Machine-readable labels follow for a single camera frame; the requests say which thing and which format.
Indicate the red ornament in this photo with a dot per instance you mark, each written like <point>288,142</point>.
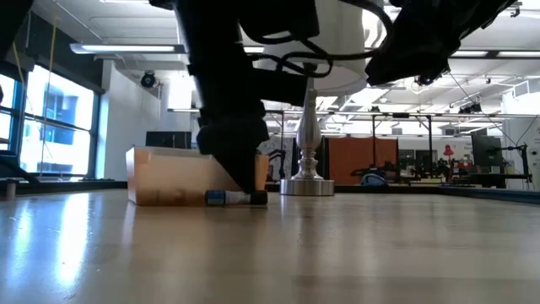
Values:
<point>448,150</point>

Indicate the black round wall camera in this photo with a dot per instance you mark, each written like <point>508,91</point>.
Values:
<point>147,79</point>

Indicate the black wide screen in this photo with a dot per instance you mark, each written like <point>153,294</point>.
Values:
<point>169,139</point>

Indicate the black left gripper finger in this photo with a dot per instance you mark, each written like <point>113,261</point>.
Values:
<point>236,143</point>

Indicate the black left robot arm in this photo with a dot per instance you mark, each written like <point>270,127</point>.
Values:
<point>10,21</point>

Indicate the black aluminium table frame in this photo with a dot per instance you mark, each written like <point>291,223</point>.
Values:
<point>63,186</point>

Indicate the white shade silver table lamp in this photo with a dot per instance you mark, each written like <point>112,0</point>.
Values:
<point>307,139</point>

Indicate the orange partition panel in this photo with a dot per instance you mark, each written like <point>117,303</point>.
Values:
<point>350,158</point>

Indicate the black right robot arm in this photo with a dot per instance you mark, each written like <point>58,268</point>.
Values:
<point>422,34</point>

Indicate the black upright monitor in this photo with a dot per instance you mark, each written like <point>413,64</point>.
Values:
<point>485,150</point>

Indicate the white printed panel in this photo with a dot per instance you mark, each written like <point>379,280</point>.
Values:
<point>280,143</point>

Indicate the blue grey round device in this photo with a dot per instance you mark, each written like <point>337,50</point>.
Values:
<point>373,180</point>

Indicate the long ceiling light fixture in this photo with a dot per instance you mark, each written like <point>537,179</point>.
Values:
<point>126,48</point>

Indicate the small food coloring bottle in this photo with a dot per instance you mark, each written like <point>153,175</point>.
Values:
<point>232,197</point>

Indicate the grey cylinder post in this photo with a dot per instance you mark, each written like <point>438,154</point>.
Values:
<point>10,188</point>

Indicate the orange translucent plastic container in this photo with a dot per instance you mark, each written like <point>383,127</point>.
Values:
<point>169,177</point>

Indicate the black background robot station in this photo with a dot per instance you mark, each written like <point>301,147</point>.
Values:
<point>422,166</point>

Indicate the large glass window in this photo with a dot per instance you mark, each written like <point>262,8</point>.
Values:
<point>59,126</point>

